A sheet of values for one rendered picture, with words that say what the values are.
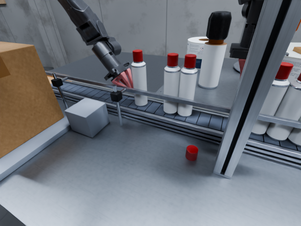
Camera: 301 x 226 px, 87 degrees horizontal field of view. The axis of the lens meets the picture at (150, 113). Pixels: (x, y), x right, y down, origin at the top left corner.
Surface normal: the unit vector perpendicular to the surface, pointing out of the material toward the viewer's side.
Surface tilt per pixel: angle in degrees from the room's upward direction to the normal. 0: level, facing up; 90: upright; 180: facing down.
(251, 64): 90
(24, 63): 90
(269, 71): 90
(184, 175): 0
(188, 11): 90
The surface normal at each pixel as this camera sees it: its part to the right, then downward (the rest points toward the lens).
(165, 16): -0.27, 0.55
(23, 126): 0.90, 0.23
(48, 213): -0.03, -0.82
